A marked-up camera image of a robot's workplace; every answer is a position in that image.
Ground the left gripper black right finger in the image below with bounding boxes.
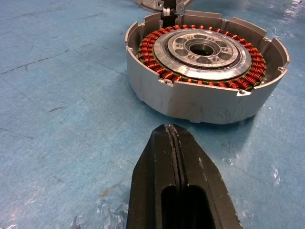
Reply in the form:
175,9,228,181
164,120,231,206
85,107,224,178
170,124,244,229

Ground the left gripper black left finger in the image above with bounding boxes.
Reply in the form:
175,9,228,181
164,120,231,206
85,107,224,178
126,124,186,229

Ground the copper-wound motor stator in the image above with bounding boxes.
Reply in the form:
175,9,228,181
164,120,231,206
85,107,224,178
125,10,291,125

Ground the blue plastic table cover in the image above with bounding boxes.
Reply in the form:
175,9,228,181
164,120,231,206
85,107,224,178
0,0,305,229

